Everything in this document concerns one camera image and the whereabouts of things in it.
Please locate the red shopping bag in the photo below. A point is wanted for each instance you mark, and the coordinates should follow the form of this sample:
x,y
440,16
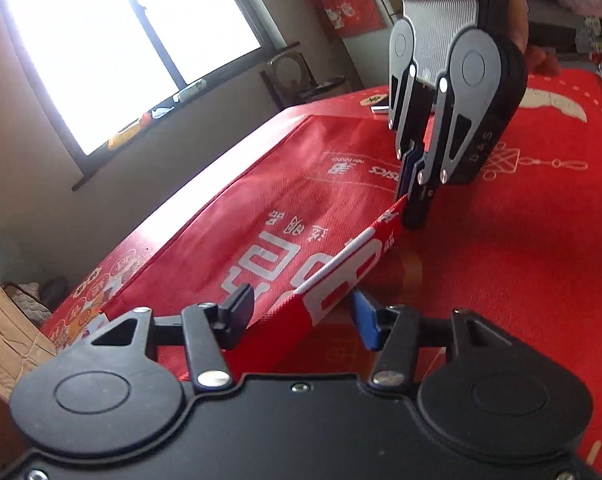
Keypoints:
x,y
261,220

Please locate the white tissue packet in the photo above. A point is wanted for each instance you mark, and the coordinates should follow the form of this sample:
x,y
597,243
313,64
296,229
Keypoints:
x,y
191,91

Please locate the yellow snack packet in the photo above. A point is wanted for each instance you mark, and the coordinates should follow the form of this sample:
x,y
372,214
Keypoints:
x,y
123,138

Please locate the quilted grey bag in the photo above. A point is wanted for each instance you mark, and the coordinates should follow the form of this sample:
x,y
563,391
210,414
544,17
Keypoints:
x,y
28,302

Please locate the large glass window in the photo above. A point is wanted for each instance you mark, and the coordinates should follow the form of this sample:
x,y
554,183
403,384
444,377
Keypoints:
x,y
131,35

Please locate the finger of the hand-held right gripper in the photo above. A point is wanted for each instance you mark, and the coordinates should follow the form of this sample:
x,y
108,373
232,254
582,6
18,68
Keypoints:
x,y
416,210
406,175

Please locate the white refrigerator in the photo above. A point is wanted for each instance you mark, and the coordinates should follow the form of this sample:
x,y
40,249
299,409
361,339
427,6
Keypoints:
x,y
366,60

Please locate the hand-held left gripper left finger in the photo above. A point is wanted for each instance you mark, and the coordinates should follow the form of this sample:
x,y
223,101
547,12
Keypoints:
x,y
236,310

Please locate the grey round fan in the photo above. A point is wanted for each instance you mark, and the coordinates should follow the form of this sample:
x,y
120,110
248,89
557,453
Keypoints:
x,y
288,77

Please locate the black lidded trash bin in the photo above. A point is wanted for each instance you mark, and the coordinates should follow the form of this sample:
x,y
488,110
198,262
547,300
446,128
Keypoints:
x,y
321,91

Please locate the smartphone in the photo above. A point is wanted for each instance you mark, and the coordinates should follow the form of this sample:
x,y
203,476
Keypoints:
x,y
379,107

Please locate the pale blue plastic bag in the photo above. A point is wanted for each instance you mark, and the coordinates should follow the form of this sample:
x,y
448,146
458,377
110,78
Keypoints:
x,y
13,260

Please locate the crumpled white tissue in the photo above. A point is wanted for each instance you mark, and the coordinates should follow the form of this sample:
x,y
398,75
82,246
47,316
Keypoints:
x,y
162,112

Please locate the person's right hand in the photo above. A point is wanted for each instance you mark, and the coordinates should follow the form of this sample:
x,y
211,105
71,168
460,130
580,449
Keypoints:
x,y
541,60

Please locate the brown cardboard box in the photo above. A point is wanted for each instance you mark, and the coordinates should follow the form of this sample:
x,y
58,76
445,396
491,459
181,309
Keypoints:
x,y
6,350

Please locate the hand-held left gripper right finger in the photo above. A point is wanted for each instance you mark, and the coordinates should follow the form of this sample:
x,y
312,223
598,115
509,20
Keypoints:
x,y
366,320

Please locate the red printed hanging cloth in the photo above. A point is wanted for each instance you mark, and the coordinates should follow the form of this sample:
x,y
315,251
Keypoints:
x,y
346,5

